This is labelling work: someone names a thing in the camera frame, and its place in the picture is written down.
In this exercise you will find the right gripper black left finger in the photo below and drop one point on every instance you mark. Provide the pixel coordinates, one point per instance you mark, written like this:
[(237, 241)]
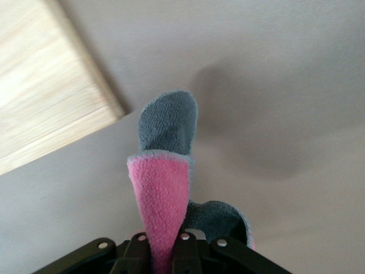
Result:
[(131, 257)]

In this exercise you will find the pink and grey cloth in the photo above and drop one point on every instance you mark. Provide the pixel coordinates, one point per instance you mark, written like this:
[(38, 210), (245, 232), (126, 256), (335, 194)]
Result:
[(162, 194)]

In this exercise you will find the bamboo cutting board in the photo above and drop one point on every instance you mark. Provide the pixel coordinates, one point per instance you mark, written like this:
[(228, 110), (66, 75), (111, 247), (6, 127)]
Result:
[(42, 85)]

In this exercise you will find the brown leather table mat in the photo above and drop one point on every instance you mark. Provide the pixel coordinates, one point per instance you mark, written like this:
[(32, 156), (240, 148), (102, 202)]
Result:
[(271, 85)]

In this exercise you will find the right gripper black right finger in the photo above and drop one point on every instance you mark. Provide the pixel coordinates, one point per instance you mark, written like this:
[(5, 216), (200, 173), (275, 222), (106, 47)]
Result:
[(188, 257)]

